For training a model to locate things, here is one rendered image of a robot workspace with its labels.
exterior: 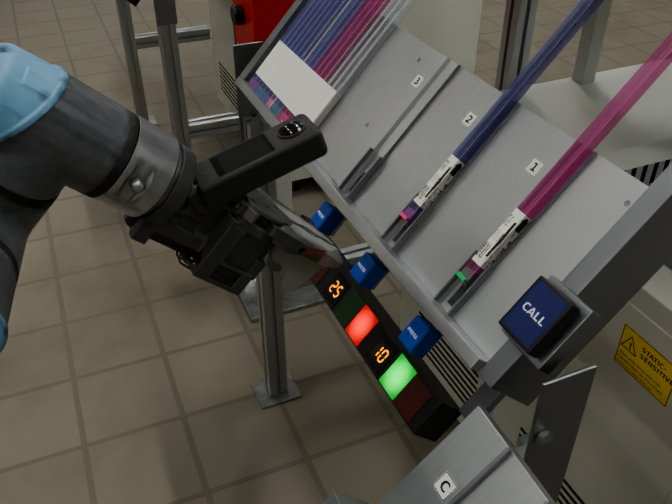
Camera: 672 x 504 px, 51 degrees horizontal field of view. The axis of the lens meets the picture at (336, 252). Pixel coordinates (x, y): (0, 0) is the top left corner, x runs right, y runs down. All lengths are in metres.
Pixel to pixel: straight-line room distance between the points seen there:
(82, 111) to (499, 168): 0.38
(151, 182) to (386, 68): 0.41
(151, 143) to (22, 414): 1.16
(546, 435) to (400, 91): 0.44
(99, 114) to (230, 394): 1.10
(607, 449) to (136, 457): 0.89
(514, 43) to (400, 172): 0.63
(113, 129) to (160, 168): 0.05
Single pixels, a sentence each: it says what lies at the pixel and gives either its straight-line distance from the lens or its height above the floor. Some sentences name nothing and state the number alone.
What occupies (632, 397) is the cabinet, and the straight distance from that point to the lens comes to 0.99.
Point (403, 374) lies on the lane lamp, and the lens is 0.69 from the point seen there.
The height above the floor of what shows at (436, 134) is 0.81.
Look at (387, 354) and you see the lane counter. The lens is 0.71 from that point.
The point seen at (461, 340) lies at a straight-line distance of 0.62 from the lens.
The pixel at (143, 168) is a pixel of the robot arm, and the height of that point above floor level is 0.88.
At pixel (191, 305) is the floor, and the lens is 1.82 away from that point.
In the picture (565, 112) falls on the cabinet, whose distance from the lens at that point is 1.32.
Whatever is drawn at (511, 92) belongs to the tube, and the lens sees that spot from 0.73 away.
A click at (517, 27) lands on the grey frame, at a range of 1.36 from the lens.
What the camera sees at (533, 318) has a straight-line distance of 0.56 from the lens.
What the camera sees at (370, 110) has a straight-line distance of 0.87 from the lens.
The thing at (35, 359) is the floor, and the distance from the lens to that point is 1.78.
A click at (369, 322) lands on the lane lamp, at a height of 0.66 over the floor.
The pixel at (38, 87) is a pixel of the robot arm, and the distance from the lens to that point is 0.54.
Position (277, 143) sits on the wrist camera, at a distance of 0.61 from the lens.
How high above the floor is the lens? 1.15
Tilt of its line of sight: 36 degrees down
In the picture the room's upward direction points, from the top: straight up
